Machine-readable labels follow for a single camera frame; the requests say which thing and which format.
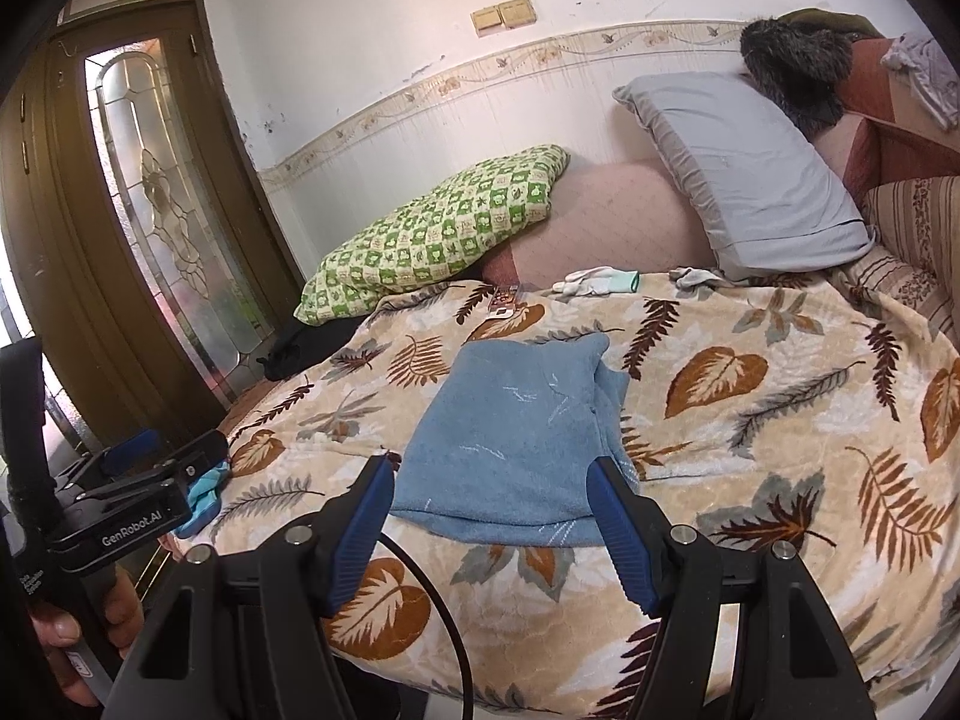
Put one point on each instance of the brown striped blanket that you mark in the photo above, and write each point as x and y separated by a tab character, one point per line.
919	247

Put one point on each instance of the red brown cushion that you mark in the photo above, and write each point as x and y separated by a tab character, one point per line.
870	105

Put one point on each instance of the grey pillow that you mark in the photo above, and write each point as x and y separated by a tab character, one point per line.
750	172

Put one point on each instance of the green checkered pillow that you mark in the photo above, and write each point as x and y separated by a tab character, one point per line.
435	232

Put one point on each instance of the person's left hand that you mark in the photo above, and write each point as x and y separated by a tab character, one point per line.
124	615

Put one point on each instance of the wooden door with glass pane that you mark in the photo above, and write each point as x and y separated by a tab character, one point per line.
150	210

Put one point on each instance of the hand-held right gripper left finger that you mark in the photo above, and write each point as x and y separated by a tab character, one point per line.
360	532

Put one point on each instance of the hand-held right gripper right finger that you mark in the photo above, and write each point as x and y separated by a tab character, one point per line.
622	540

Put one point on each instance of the black cloth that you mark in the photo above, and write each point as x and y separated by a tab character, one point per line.
307	345

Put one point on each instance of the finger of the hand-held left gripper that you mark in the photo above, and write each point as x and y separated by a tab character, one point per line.
199	448
131	454

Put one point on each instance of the small grey cloth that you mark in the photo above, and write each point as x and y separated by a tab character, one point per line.
694	277

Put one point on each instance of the beige wall switch panel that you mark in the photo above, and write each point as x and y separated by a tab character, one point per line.
502	15

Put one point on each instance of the pink bolster pillow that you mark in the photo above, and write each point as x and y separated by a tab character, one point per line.
607	217

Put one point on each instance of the olive green cloth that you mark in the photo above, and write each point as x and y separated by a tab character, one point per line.
832	21

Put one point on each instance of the blue striped small garment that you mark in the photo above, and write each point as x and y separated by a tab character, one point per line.
202	499

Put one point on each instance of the white glove with teal cuff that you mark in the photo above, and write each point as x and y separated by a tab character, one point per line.
600	283

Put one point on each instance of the leaf print blanket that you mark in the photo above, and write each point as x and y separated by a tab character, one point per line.
750	465

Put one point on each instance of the light grey garment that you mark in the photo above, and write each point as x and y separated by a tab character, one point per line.
926	75

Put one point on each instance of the blue knit sweater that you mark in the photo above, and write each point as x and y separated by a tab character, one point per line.
517	435

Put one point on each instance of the small printed packet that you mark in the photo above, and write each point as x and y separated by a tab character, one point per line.
504	302

